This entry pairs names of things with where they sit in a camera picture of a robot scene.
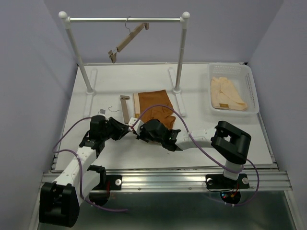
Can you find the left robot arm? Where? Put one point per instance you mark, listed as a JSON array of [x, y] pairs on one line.
[[60, 200]]

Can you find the aluminium mounting rail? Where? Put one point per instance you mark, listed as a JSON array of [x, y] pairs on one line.
[[189, 180]]

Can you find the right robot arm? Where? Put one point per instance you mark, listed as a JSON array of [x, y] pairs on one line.
[[230, 141]]

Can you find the cream underwear in basket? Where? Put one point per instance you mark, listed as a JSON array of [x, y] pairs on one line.
[[225, 96]]

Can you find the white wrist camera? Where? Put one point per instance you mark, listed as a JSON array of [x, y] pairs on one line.
[[102, 112], [135, 125]]

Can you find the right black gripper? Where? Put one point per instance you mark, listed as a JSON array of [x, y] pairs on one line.
[[142, 132]]

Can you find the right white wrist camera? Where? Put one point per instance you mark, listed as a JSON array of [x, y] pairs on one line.
[[135, 125]]

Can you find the brown cotton underwear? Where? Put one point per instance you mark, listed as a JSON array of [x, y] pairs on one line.
[[144, 100]]

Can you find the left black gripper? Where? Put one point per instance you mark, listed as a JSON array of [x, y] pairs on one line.
[[114, 128]]

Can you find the beige clip hanger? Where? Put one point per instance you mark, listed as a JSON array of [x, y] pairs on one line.
[[118, 108], [112, 54]]

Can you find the white clothes rack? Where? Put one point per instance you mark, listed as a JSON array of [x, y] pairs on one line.
[[175, 75]]

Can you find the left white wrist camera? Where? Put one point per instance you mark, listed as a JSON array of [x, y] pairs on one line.
[[102, 112]]

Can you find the white plastic basket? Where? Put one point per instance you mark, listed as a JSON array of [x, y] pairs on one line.
[[242, 78]]

